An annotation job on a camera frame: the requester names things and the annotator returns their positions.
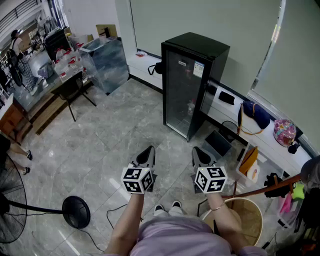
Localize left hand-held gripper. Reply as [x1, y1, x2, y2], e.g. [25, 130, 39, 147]
[120, 145, 158, 195]

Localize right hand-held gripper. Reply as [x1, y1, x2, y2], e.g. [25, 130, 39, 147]
[191, 146, 228, 195]

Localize black shoulder bag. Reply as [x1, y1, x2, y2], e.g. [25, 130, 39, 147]
[147, 61, 163, 76]

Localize person's left forearm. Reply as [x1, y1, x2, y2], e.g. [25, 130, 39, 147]
[104, 192, 145, 255]

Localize person's right forearm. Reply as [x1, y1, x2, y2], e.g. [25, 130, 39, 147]
[206, 192, 251, 253]

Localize black glass-door mini fridge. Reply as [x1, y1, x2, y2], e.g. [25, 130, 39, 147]
[164, 31, 231, 141]

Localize grey box black lid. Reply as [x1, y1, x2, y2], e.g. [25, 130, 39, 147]
[201, 129, 233, 161]

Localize yellow bag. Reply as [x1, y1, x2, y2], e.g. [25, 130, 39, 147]
[238, 146, 259, 177]

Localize white cloth item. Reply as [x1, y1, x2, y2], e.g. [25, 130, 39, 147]
[246, 159, 261, 180]

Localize person's grey trousers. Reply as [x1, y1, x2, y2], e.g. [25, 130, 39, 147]
[152, 208, 185, 219]

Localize wooden coat rack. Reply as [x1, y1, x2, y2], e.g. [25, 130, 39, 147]
[222, 173, 302, 201]

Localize flat black pouch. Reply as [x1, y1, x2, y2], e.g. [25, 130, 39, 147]
[218, 91, 236, 106]

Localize clear plastic storage bin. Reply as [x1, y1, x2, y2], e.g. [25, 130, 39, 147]
[236, 143, 285, 188]

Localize white round tub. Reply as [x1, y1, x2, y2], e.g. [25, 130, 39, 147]
[201, 197, 264, 247]

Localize black garment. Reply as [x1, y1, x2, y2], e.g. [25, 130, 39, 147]
[264, 172, 291, 198]

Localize person's purple shirt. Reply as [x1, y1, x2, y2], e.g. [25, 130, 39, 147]
[104, 216, 268, 256]

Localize pink patterned round bag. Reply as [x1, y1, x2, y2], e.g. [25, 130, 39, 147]
[273, 119, 297, 148]

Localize black standing fan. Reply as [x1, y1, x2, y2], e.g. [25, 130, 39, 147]
[0, 154, 91, 245]

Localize small black pouch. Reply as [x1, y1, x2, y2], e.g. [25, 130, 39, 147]
[287, 142, 301, 155]

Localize white window ledge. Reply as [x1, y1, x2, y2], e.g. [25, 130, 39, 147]
[126, 53, 313, 176]

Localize clear bin pink contents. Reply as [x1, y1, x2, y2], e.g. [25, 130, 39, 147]
[277, 192, 301, 228]

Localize neon green cloth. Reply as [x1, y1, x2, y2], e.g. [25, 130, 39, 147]
[291, 182, 306, 200]

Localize black metal chair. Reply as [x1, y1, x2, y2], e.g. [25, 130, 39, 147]
[51, 71, 97, 123]

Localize wooden table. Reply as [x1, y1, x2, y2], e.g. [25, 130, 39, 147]
[12, 72, 93, 136]

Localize grey garment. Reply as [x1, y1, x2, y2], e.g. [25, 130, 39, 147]
[299, 155, 320, 191]

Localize cluster of clear water jugs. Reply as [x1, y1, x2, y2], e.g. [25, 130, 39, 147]
[53, 46, 85, 82]

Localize grey roller blind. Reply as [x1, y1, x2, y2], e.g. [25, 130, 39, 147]
[247, 0, 320, 156]
[129, 0, 285, 97]

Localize wooden cabinet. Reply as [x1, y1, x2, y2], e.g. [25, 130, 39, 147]
[0, 94, 33, 143]

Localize black storage rack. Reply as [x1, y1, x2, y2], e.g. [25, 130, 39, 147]
[44, 28, 72, 61]

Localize black wire mesh bin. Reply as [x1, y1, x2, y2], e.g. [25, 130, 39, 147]
[221, 120, 241, 143]

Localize thin gold bracelet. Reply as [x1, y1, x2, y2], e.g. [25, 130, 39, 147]
[210, 201, 226, 212]

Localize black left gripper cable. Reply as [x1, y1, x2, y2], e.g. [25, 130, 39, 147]
[106, 204, 143, 230]

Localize navy bag orange strap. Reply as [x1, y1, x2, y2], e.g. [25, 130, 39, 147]
[237, 100, 271, 136]

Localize black fan cable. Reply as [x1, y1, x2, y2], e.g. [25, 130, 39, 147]
[74, 226, 105, 253]

